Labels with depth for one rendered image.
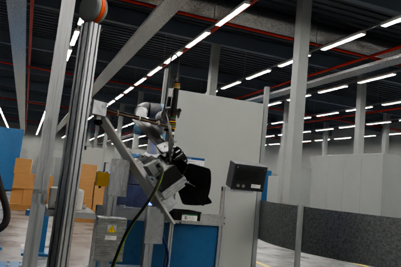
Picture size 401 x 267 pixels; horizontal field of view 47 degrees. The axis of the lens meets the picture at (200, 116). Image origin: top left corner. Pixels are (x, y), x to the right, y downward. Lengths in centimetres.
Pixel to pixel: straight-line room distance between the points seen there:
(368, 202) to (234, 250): 788
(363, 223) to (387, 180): 832
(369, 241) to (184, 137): 201
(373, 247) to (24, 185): 930
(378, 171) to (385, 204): 81
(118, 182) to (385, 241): 231
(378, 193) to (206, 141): 800
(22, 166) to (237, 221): 780
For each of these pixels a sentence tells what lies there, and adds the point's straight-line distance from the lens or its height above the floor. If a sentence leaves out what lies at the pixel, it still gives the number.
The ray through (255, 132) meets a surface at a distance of 502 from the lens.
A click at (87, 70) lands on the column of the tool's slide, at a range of 231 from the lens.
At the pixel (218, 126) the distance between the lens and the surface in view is 485.
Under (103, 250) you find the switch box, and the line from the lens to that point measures 249.
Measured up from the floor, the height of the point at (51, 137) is 115.
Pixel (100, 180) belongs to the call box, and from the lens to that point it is 304.
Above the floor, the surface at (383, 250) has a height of 68.
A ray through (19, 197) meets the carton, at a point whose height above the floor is 29.
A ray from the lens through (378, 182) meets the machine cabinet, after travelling 1230.
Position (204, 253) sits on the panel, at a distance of 331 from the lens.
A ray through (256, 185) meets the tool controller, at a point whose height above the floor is 109.
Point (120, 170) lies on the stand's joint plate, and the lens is 255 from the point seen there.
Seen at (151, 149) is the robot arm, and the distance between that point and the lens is 349.
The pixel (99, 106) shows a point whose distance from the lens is 235.
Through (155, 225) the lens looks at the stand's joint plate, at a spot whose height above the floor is 81.
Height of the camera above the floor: 106
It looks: 8 degrees up
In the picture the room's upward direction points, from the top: 6 degrees clockwise
